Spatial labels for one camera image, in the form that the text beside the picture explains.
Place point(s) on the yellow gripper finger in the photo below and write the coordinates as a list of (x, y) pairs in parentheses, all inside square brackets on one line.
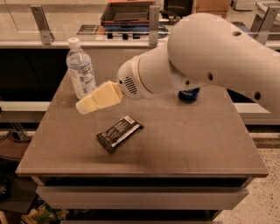
[(106, 95)]

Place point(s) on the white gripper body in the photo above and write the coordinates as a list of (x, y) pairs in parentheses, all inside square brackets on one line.
[(127, 78)]

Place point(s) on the clear plastic water bottle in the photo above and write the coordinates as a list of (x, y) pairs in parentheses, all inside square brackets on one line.
[(80, 69)]

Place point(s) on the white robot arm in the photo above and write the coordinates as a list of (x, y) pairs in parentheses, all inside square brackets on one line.
[(202, 49)]

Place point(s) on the black rxbar chocolate wrapper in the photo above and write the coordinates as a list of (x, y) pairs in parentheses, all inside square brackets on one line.
[(118, 133)]

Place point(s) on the dark tray stack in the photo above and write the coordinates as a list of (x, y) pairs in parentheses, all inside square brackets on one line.
[(127, 15)]

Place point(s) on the blue pepsi can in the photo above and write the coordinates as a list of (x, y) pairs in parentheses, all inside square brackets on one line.
[(189, 96)]

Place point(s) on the cardboard box with label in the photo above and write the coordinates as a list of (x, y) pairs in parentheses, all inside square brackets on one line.
[(216, 7)]

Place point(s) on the grey drawer front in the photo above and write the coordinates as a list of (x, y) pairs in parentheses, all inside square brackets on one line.
[(146, 198)]

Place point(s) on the green snack bag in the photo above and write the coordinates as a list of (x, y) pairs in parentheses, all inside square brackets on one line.
[(44, 214)]

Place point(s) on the middle metal bracket post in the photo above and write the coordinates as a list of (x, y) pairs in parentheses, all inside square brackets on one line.
[(153, 25)]

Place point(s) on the metal bracket post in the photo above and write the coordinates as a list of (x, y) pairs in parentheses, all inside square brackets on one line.
[(43, 27), (267, 22), (153, 25)]

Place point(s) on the left metal bracket post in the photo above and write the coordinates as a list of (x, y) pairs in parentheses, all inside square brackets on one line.
[(43, 27)]

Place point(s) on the right metal bracket post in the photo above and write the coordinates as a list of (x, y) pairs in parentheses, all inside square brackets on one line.
[(267, 22)]

